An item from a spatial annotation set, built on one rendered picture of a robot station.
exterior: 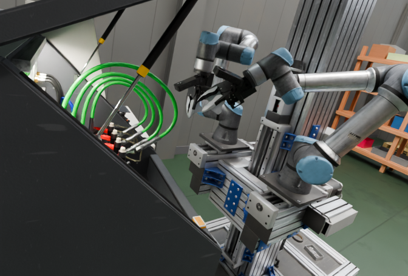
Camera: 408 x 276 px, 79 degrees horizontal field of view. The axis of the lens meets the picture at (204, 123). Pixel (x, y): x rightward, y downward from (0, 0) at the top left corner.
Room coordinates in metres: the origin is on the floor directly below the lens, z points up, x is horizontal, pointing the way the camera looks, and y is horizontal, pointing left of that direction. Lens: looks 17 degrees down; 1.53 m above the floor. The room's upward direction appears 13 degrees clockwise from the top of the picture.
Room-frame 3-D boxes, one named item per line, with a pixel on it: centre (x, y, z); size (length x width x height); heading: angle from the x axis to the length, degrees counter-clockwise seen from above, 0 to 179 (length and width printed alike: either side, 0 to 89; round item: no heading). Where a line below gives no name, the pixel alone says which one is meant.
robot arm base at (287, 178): (1.03, -0.46, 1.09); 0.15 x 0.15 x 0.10
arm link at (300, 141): (1.02, -0.45, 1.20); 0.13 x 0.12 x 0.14; 172
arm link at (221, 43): (1.16, 0.02, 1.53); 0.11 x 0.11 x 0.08; 80
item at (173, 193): (0.92, 0.05, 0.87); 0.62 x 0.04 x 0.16; 32
